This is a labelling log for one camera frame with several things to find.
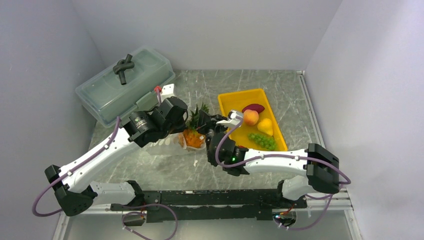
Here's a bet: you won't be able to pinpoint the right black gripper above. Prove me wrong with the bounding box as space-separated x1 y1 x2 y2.
195 109 231 163

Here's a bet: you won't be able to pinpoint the toy pineapple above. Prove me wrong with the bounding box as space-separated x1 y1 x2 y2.
182 103 209 149

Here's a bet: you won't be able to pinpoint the clear zip top bag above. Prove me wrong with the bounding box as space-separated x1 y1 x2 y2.
145 132 206 156

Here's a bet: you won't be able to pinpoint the yellow plastic tray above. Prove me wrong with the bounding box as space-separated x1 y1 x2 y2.
217 88 288 152

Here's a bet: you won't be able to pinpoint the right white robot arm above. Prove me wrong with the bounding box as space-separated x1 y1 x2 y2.
197 110 341 208

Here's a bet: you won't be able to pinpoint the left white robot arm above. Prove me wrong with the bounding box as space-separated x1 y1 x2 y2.
44 96 188 217

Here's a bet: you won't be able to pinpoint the green toy grapes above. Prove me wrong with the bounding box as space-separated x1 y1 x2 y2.
247 133 277 151

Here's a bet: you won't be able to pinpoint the toy peach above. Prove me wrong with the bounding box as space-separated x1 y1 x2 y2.
243 109 259 126

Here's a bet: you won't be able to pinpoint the yellow toy pear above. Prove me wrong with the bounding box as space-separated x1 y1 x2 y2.
256 118 274 136

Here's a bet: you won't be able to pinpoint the purple toy sweet potato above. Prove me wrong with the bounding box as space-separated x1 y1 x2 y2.
241 103 265 114

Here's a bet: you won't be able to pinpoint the clear lidded storage box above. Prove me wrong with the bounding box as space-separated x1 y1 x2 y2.
75 46 175 128

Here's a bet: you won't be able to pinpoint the black knotted foam tube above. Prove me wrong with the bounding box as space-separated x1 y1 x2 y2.
112 54 135 86

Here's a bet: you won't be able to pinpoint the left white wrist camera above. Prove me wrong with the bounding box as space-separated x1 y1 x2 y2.
154 83 175 100

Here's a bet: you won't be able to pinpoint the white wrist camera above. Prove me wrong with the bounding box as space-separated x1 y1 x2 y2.
217 110 244 129
154 83 175 100

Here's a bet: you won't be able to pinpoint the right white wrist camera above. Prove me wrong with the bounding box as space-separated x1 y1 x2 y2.
217 110 244 129

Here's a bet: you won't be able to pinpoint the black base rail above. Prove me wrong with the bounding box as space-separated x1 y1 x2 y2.
110 188 307 223

